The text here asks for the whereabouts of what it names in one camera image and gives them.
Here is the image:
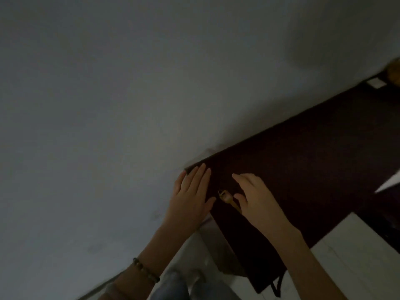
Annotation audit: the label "person's right hand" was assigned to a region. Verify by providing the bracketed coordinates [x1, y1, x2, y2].
[231, 173, 295, 240]

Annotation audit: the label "person's left hand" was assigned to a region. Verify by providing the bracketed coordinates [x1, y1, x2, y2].
[162, 163, 217, 235]

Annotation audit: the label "person's left forearm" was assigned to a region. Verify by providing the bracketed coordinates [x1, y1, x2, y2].
[103, 224, 189, 300]

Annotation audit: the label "person's right forearm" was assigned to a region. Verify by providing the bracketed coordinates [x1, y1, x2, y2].
[271, 226, 348, 300]

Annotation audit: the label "blue jeans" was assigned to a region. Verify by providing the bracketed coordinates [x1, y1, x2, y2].
[149, 268, 242, 300]

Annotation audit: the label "white sheet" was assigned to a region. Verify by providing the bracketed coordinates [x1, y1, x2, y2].
[374, 169, 400, 194]

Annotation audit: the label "small white card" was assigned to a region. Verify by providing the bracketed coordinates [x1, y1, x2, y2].
[366, 77, 387, 90]

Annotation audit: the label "yellowish brown object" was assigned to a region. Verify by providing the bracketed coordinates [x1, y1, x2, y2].
[386, 58, 400, 86]

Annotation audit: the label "beaded bracelet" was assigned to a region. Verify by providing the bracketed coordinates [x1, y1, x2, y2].
[132, 257, 160, 284]

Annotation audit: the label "black strap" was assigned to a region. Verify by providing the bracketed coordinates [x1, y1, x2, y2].
[271, 271, 287, 298]

